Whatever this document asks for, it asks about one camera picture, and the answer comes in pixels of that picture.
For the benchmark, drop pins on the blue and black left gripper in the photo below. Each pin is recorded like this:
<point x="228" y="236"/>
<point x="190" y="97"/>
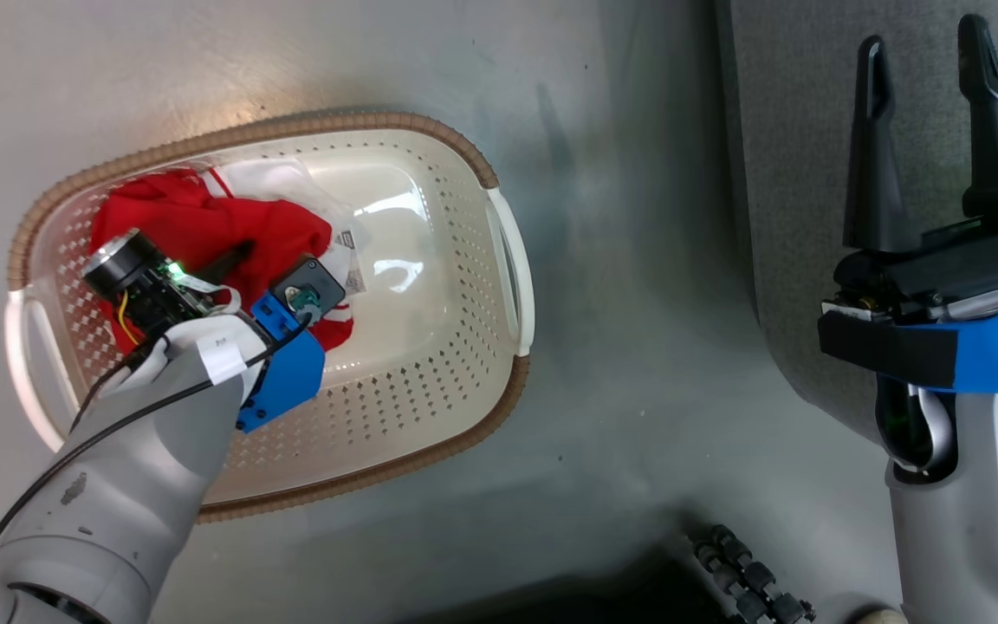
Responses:
<point x="291" y="373"/>

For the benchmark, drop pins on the red cloth garment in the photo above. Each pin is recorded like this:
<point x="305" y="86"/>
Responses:
<point x="196" y="217"/>

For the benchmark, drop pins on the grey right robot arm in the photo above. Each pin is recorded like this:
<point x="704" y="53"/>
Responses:
<point x="975" y="537"/>

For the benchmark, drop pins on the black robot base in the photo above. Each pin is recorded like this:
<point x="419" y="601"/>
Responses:
<point x="620" y="598"/>

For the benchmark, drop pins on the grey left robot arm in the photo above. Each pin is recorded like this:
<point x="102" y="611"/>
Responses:
<point x="118" y="494"/>

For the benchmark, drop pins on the cream perforated laundry basket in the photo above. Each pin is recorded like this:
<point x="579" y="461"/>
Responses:
<point x="430" y="286"/>

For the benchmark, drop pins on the black roller wheel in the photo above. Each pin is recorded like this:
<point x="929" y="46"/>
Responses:
<point x="754" y="576"/>

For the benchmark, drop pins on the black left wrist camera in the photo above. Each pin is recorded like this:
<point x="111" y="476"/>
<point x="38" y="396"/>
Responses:
<point x="148" y="290"/>

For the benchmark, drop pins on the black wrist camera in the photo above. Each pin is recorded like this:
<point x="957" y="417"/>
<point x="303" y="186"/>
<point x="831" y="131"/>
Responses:
<point x="967" y="269"/>
<point x="148" y="290"/>

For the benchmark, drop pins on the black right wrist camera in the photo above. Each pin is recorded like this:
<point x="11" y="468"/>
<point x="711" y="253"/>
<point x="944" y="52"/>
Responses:
<point x="967" y="269"/>

